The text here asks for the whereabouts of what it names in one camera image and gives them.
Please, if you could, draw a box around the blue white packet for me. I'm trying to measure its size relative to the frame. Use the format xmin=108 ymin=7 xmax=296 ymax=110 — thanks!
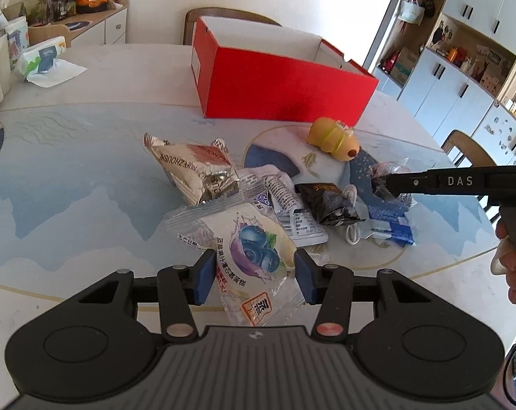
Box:
xmin=360 ymin=203 xmax=416 ymax=247

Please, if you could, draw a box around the clear wrapper dark snack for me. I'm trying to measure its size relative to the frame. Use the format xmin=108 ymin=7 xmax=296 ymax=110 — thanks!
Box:
xmin=369 ymin=160 xmax=417 ymax=209

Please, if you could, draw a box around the yellow toy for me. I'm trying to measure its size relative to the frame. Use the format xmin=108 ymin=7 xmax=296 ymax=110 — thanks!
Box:
xmin=306 ymin=117 xmax=361 ymax=161

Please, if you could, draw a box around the brown wooden slat chair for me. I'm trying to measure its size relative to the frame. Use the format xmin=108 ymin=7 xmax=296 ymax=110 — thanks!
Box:
xmin=183 ymin=7 xmax=283 ymax=46

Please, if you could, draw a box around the white tote bag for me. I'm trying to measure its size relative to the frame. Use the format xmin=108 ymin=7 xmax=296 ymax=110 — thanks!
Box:
xmin=398 ymin=0 xmax=426 ymax=25

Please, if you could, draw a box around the white barcode snack packet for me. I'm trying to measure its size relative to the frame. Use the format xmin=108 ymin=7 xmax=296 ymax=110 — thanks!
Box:
xmin=236 ymin=163 xmax=329 ymax=247

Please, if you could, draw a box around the white wall cabinet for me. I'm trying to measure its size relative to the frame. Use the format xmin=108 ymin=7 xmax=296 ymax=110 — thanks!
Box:
xmin=364 ymin=0 xmax=516 ymax=167

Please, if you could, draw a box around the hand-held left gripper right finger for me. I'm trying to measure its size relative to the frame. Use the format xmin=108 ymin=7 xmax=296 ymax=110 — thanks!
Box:
xmin=294 ymin=248 xmax=438 ymax=337

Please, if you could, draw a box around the white drawer sideboard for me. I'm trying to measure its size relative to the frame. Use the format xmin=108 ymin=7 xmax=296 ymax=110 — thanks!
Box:
xmin=27 ymin=0 xmax=129 ymax=47

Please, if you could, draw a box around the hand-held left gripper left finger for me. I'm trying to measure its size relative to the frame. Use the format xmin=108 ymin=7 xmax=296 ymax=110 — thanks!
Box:
xmin=72 ymin=248 xmax=218 ymax=343

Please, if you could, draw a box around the blueberry print snack packet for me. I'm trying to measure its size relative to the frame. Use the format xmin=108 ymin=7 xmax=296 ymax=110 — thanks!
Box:
xmin=164 ymin=183 xmax=310 ymax=327

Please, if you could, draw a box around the black snack packet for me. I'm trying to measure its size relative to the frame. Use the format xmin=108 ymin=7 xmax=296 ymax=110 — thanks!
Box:
xmin=295 ymin=182 xmax=366 ymax=227

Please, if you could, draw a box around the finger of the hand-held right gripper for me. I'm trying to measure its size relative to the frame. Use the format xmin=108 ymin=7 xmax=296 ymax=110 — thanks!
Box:
xmin=379 ymin=172 xmax=430 ymax=194

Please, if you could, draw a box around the tissue pack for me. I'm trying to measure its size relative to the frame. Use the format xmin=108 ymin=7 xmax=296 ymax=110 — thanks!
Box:
xmin=16 ymin=36 xmax=88 ymax=88

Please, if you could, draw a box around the silver brown snack packet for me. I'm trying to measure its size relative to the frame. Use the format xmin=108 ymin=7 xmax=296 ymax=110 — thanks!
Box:
xmin=144 ymin=132 xmax=240 ymax=206

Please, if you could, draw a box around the white cable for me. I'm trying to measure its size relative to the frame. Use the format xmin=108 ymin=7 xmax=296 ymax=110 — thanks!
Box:
xmin=341 ymin=183 xmax=364 ymax=247

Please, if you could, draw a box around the red cardboard box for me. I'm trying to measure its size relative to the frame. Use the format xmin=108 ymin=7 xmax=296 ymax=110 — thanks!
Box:
xmin=191 ymin=16 xmax=380 ymax=128

